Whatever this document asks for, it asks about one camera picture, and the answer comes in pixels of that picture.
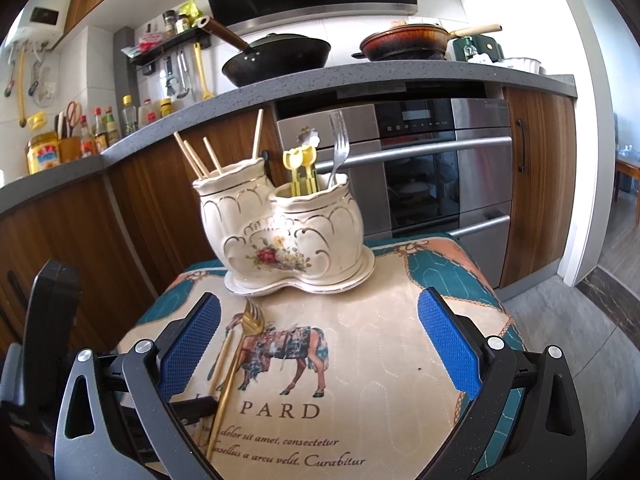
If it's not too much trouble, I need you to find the grey speckled countertop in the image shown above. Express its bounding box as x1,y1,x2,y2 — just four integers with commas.
1,60,578,214

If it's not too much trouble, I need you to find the wooden cabinet door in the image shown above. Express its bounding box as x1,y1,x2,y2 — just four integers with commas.
107,108,258,294
501,87,576,287

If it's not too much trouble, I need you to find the silver fork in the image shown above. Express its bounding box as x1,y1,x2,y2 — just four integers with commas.
328,110,350,188

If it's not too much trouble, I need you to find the red brown pan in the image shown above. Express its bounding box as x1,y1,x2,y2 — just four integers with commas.
352,24,502,62

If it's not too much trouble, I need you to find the stainless steel oven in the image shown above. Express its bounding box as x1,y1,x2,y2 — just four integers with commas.
277,99,512,287

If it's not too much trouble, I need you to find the right wooden cabinet door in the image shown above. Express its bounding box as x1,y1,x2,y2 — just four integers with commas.
501,87,576,287

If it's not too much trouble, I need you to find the black wall shelf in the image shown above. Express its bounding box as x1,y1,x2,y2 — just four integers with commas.
129,27,212,66

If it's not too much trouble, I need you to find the black wok wooden handle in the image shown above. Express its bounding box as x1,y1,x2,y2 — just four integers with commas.
195,15,331,88

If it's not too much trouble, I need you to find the green yellow tulip utensil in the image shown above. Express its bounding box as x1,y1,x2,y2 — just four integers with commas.
282,148,304,197

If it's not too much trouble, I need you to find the black cabinet handle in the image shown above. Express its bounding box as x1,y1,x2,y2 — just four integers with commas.
260,150,270,176

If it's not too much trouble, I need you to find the yellow hanging spoon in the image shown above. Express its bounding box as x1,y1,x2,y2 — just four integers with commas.
193,41,214,101

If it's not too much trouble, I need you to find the gold fork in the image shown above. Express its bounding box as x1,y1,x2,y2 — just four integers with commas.
205,298,266,462

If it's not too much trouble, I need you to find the oil bottle yellow cap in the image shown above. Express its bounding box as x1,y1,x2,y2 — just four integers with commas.
122,94,138,136

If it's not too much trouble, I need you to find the wooden chopstick lone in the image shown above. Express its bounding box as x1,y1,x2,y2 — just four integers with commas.
174,131,205,180

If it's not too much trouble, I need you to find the white water heater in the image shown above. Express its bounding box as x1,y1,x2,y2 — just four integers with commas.
1,0,70,48

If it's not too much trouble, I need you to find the wooden chair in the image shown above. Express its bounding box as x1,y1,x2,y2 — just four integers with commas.
613,155,640,224

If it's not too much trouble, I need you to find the yellow lid jar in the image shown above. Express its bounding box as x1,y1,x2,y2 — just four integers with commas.
26,132,61,174

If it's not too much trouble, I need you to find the printed quilted table mat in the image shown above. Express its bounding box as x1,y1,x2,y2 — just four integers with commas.
118,235,523,479

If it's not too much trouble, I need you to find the white ceramic double utensil holder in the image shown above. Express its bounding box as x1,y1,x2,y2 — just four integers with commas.
192,158,375,297

